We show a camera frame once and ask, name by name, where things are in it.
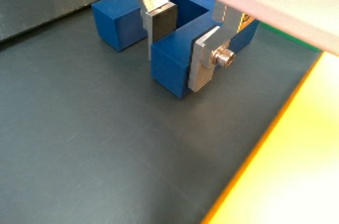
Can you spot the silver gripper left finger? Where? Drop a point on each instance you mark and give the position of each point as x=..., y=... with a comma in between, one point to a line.
x=159, y=15

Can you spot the yellow long bar block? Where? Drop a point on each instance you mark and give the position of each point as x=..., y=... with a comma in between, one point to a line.
x=287, y=184

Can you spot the blue U-shaped block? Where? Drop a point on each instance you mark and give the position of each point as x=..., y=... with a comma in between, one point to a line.
x=119, y=25

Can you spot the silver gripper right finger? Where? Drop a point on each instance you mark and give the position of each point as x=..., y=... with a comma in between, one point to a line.
x=216, y=47

